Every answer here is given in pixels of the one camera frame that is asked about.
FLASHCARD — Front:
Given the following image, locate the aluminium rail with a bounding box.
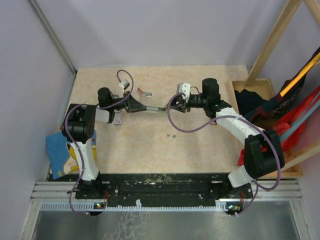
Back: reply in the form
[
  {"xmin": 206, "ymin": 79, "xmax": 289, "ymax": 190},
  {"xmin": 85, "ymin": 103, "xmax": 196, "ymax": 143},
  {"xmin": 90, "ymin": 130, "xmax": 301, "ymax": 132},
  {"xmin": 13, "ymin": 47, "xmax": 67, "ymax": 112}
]
[{"xmin": 30, "ymin": 180, "xmax": 303, "ymax": 213}]

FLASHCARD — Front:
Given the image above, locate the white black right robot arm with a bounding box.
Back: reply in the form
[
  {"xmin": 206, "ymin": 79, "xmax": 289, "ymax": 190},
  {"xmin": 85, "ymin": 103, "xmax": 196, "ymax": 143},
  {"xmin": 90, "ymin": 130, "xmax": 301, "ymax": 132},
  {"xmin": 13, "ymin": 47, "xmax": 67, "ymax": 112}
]
[{"xmin": 166, "ymin": 78, "xmax": 285, "ymax": 198}]

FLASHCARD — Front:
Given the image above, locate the black grey large stapler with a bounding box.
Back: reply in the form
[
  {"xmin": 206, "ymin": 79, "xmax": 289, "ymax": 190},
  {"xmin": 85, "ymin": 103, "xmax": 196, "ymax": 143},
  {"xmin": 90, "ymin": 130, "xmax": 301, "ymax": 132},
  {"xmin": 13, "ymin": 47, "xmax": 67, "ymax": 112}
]
[{"xmin": 145, "ymin": 106, "xmax": 167, "ymax": 113}]

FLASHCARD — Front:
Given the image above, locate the dark patterned cloth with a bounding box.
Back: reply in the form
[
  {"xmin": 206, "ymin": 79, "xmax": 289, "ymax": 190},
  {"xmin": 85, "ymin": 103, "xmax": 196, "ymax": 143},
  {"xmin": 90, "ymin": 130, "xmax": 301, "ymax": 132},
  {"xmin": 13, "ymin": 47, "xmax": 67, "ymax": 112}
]
[{"xmin": 234, "ymin": 49, "xmax": 320, "ymax": 123}]

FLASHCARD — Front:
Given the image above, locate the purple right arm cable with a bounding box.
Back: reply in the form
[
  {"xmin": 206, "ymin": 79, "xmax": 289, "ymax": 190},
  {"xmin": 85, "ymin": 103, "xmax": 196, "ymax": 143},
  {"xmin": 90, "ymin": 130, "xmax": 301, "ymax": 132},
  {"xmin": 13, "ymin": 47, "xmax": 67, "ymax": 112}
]
[{"xmin": 166, "ymin": 93, "xmax": 282, "ymax": 217}]

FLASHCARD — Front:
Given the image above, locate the light blue strap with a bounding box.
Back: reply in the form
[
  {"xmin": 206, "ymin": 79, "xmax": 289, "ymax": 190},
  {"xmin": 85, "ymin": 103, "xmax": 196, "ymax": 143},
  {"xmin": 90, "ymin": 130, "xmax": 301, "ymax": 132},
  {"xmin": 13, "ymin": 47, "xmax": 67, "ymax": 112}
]
[{"xmin": 275, "ymin": 101, "xmax": 320, "ymax": 144}]

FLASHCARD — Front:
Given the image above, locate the pink white mini stapler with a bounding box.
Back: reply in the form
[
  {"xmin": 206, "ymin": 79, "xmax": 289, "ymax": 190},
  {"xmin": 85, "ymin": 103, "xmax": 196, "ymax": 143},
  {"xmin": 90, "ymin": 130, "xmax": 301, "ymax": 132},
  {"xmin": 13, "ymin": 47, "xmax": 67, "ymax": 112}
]
[{"xmin": 137, "ymin": 87, "xmax": 153, "ymax": 98}]

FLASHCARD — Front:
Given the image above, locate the wooden tray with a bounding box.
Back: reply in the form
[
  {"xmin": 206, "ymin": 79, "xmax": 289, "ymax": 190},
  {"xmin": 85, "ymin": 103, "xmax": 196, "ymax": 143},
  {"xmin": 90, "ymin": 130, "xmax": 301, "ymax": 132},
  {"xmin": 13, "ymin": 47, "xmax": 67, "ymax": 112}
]
[{"xmin": 226, "ymin": 78, "xmax": 303, "ymax": 179}]

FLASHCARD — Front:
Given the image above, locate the red cloth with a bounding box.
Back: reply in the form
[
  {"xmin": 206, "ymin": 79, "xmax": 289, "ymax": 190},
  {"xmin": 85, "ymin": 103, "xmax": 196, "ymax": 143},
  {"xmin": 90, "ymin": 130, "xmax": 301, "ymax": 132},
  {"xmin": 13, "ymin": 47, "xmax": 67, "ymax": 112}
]
[{"xmin": 237, "ymin": 86, "xmax": 320, "ymax": 167}]

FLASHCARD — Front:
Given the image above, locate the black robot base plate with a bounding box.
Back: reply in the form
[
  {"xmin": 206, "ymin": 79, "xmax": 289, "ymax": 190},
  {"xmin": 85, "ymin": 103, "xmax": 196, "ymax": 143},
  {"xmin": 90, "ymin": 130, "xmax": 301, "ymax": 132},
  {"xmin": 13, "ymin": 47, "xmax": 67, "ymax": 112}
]
[{"xmin": 75, "ymin": 173, "xmax": 253, "ymax": 208}]

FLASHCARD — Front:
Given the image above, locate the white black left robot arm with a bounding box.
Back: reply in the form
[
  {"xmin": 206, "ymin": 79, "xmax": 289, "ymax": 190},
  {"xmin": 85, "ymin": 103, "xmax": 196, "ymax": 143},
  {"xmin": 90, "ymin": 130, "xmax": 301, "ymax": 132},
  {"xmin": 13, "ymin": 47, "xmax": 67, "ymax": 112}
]
[{"xmin": 62, "ymin": 87, "xmax": 147, "ymax": 199}]

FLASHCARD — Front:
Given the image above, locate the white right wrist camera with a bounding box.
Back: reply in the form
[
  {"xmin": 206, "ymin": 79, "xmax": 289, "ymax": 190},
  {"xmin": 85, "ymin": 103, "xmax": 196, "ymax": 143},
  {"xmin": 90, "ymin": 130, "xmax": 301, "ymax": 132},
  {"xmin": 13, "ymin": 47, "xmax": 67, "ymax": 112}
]
[{"xmin": 176, "ymin": 82, "xmax": 191, "ymax": 103}]

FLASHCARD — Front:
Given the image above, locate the wooden frame beam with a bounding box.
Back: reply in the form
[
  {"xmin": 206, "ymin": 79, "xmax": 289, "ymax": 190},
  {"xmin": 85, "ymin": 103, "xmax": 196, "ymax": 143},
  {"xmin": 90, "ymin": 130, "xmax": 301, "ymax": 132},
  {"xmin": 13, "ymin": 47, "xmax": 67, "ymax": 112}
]
[{"xmin": 244, "ymin": 0, "xmax": 302, "ymax": 86}]

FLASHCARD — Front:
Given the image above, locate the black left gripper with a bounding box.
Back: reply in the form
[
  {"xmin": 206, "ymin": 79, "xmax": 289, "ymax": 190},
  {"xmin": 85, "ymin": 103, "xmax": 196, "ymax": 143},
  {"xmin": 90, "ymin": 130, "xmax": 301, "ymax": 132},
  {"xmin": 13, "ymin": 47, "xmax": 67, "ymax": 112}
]
[{"xmin": 109, "ymin": 90, "xmax": 146, "ymax": 113}]

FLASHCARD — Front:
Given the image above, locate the blue yellow cartoon cloth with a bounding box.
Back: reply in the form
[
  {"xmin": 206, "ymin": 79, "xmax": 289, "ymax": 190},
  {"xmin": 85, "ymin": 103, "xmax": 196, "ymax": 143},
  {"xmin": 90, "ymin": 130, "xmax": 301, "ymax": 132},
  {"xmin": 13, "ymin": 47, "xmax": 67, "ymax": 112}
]
[{"xmin": 45, "ymin": 131, "xmax": 99, "ymax": 181}]

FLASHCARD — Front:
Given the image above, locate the red white staple box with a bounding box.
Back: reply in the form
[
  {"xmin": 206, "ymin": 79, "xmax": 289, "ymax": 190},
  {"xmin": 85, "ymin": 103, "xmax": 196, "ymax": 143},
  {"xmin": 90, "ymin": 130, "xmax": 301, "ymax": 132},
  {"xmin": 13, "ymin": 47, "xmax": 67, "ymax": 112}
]
[{"xmin": 113, "ymin": 112, "xmax": 123, "ymax": 126}]

